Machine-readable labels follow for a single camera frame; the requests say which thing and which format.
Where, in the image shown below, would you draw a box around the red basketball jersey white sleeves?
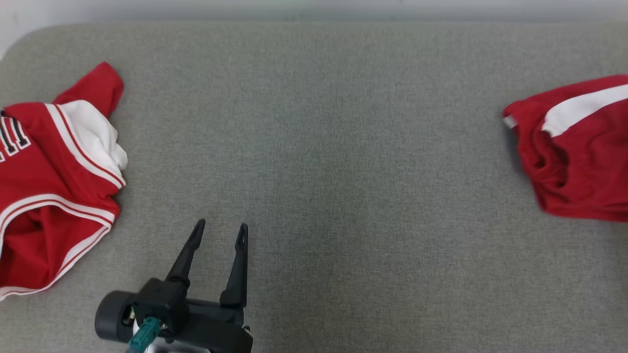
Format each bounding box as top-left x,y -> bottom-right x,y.
0,61 -> 129,301

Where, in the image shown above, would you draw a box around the teal left camera connector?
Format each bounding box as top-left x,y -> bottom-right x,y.
128,316 -> 162,353

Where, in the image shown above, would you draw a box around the red shorts white trim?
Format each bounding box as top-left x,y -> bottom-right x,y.
502,75 -> 628,224

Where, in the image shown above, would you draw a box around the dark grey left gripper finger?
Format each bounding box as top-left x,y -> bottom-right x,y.
219,223 -> 249,309
165,218 -> 207,288

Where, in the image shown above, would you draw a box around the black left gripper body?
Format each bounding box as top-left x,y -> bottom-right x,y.
95,291 -> 254,353

